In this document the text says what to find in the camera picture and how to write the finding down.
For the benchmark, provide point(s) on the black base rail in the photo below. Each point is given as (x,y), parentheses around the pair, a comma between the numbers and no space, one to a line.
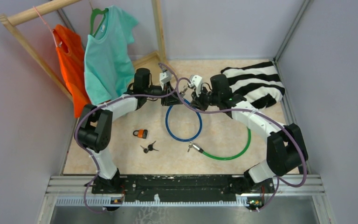
(180,188)

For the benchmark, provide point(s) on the orange padlock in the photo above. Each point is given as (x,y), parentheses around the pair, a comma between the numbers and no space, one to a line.
(141,133)

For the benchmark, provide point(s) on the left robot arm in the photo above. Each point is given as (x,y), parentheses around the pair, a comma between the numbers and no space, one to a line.
(93,133)

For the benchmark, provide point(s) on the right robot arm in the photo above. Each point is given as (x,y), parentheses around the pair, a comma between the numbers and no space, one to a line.
(285,146)

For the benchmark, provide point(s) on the wooden clothes rack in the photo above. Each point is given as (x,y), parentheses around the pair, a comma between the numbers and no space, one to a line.
(147,11)

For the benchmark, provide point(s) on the teal t-shirt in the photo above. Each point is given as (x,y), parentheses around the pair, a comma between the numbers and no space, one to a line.
(108,69)

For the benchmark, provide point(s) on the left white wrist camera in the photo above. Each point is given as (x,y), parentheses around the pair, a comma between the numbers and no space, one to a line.
(164,78)

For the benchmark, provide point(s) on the blue cable lock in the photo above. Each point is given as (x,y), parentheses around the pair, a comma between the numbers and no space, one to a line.
(173,135)

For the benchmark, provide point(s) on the silver blue lock keys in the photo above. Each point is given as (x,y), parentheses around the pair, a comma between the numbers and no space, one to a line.
(183,92)

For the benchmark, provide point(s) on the black white striped cloth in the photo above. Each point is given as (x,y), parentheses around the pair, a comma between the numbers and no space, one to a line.
(259,84)

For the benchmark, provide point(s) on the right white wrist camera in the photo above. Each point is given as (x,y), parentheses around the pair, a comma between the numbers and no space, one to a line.
(195,84)

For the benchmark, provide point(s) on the orange garment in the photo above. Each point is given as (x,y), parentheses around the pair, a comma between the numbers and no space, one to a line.
(71,59)

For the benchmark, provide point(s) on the green cable lock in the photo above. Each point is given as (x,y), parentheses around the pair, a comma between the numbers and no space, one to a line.
(227,147)

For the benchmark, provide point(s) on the black keys bunch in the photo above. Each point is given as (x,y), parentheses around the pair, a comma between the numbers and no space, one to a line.
(149,148)

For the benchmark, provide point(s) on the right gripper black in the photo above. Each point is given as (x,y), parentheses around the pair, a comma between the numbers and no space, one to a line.
(196,102)

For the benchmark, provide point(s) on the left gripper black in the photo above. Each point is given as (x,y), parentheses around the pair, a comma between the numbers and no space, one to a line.
(173,99)

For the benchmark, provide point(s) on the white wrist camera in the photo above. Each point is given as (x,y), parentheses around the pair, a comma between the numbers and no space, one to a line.
(164,78)
(195,84)

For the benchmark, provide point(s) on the pink hanger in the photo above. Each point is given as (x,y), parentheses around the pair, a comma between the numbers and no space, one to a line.
(48,26)

